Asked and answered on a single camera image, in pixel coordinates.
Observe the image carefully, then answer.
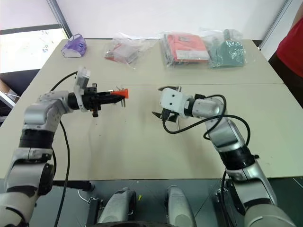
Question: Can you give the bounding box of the cardboard box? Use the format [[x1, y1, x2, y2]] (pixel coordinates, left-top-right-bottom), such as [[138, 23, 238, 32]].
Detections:
[[0, 79, 21, 103]]

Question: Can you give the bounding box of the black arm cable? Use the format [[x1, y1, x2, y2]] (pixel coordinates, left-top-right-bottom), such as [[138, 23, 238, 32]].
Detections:
[[49, 71, 80, 227], [161, 94, 251, 146]]

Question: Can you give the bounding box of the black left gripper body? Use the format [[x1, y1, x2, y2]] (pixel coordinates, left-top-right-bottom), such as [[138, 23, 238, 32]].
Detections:
[[82, 83, 103, 118]]

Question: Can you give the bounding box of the white frame post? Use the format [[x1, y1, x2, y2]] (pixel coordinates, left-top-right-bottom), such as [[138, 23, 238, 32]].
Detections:
[[258, 0, 292, 51]]

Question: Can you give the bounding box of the bagged green cloth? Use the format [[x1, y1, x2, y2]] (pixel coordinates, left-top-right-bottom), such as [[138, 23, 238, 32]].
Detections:
[[200, 27, 247, 70]]

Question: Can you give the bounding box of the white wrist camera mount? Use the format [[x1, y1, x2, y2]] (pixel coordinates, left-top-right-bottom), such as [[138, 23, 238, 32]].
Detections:
[[74, 66, 92, 112], [159, 87, 190, 117]]

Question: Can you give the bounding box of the bagged red cloth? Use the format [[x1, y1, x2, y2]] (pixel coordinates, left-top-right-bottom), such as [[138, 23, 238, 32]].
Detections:
[[161, 31, 212, 70]]

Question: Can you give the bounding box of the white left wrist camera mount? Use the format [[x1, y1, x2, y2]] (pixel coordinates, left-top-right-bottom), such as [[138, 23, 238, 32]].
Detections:
[[74, 66, 92, 112]]

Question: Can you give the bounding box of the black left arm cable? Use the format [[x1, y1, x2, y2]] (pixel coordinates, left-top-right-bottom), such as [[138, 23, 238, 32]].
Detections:
[[49, 71, 80, 227]]

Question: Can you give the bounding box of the silver rounded robot leg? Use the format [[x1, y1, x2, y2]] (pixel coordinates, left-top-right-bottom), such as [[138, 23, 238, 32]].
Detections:
[[165, 185, 197, 227], [96, 187, 138, 225]]

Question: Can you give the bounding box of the black hip plate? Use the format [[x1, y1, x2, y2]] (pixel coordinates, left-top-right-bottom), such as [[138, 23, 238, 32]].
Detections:
[[214, 178, 246, 216]]

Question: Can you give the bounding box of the dark window frame post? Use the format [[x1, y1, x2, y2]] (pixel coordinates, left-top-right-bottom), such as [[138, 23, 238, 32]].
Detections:
[[46, 0, 73, 40]]

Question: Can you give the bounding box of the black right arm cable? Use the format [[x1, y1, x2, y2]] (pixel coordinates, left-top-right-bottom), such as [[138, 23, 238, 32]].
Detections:
[[161, 94, 251, 146]]

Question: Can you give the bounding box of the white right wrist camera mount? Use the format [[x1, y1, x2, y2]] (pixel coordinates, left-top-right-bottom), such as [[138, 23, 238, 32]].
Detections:
[[159, 87, 190, 117]]

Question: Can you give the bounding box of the black table crossbar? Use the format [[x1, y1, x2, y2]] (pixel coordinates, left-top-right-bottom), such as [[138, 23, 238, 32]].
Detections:
[[53, 180, 95, 192]]

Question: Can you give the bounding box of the purple tissue pack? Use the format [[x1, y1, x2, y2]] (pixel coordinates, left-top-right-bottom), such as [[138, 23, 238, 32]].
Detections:
[[61, 34, 88, 58]]

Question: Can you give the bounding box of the black bracket under table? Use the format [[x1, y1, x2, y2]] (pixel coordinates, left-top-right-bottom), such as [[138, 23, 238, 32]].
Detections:
[[87, 197, 104, 226]]

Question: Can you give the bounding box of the orange hex key holder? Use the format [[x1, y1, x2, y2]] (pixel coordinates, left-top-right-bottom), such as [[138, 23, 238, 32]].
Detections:
[[110, 88, 130, 99]]

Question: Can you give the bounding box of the clear bag with red box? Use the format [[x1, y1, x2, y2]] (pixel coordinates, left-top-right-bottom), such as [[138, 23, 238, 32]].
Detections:
[[103, 32, 153, 70]]

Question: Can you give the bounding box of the person in red shirt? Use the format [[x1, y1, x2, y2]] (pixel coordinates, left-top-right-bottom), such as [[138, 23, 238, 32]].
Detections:
[[268, 0, 303, 108]]

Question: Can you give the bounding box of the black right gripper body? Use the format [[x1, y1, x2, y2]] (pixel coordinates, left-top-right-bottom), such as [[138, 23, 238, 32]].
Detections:
[[160, 108, 179, 122]]

